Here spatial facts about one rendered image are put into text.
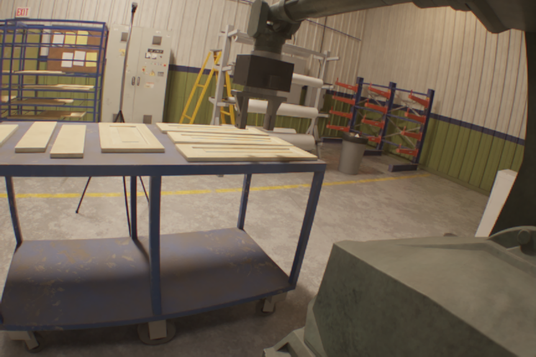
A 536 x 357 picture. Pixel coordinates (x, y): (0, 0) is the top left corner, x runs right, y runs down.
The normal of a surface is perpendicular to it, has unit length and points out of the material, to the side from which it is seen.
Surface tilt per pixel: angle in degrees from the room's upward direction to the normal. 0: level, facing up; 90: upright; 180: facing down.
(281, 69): 90
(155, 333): 90
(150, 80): 90
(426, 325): 90
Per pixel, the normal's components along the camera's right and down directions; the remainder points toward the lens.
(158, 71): 0.51, 0.29
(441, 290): 0.16, -0.96
